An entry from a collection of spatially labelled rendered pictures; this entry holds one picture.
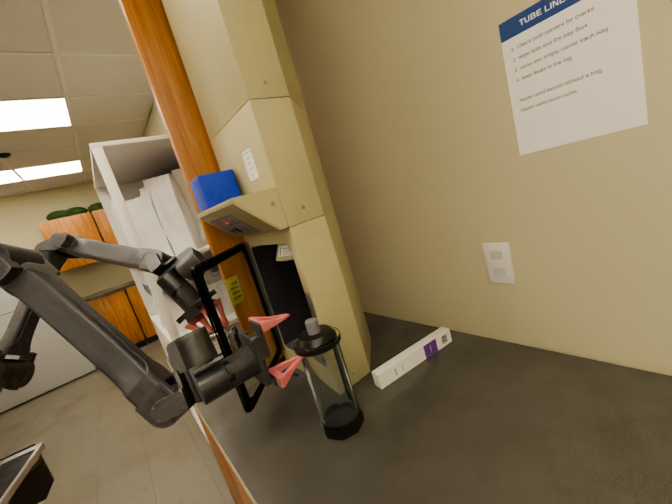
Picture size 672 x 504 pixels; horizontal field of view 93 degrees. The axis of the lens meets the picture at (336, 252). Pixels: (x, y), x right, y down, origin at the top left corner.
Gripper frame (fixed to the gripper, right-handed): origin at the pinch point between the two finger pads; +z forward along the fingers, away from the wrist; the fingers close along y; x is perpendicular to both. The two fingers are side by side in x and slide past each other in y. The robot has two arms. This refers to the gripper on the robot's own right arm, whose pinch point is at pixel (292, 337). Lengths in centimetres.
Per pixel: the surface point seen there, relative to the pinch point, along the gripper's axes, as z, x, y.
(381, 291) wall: 55, 32, -16
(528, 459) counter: 19.3, -34.3, -26.1
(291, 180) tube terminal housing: 16.3, 8.8, 31.9
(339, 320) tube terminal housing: 18.0, 9.3, -6.6
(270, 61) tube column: 20, 9, 59
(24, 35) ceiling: -19, 161, 146
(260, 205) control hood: 6.5, 8.8, 28.1
